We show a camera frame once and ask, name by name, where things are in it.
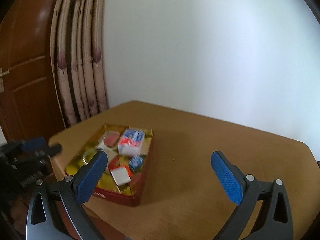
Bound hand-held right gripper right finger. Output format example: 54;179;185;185
211;151;293;240

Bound beige leaf print curtain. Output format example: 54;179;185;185
50;0;110;128

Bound small beige cardboard box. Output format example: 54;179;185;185
110;166;132;186

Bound small red white box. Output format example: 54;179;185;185
108;156;122;169

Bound clear plastic box blue red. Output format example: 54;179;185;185
117;128;146;156

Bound clear pink plastic box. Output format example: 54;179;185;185
103;131;120;147

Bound brown tablecloth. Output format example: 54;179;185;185
48;100;314;240

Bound red tin box gold inside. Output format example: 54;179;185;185
64;123;155;207

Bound blue bottle cap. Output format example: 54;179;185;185
128;155;145;173

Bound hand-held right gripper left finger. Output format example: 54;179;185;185
26;151;108;240

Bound brown wooden door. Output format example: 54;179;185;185
0;0;67;143

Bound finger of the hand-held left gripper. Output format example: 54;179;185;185
21;137;47;153
37;143;63;157

